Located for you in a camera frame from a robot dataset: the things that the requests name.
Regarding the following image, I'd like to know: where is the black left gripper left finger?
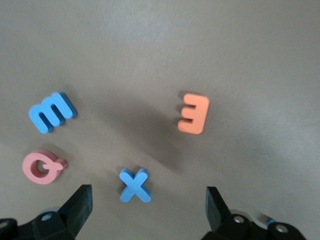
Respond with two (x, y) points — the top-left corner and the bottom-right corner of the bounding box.
(0, 184), (93, 240)

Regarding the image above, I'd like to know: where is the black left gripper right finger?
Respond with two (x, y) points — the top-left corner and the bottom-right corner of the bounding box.
(199, 186), (307, 240)

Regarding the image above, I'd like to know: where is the blue foam letter X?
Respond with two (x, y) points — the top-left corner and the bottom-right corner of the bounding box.
(118, 167), (153, 204)

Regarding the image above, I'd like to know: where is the pink foam letter Q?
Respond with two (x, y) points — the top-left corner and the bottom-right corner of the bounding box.
(21, 149), (68, 185)

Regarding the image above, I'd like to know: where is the orange foam letter E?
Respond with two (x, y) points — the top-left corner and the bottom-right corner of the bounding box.
(177, 93), (210, 135)

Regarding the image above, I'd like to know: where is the blue foam letter E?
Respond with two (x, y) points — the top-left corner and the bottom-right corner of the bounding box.
(28, 91), (78, 134)

